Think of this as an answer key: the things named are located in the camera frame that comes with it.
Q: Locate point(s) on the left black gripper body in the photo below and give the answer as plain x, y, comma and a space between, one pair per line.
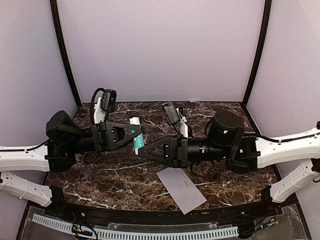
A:
99, 131

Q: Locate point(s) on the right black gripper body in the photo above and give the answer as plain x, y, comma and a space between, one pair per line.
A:
181, 154

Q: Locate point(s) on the green glue stick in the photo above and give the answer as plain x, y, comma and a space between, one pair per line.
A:
138, 141

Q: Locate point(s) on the grey envelope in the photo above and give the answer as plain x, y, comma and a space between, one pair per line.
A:
180, 187

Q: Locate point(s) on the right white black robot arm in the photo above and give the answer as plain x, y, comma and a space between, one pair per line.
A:
225, 139

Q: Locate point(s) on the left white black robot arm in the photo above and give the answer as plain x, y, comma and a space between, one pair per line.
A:
58, 154

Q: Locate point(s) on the small circuit board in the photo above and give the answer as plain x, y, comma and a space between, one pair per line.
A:
81, 231

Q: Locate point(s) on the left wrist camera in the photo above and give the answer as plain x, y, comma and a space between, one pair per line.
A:
100, 111

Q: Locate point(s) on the white slotted cable duct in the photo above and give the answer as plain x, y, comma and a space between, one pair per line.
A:
100, 233

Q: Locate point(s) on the black front rail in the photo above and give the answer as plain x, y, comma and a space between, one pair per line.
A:
239, 214

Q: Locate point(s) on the left black frame post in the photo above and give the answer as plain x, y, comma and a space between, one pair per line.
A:
63, 51

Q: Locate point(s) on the black frame post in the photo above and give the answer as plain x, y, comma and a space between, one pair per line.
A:
63, 51
259, 51

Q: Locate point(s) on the right black frame post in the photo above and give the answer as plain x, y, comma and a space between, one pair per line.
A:
259, 51

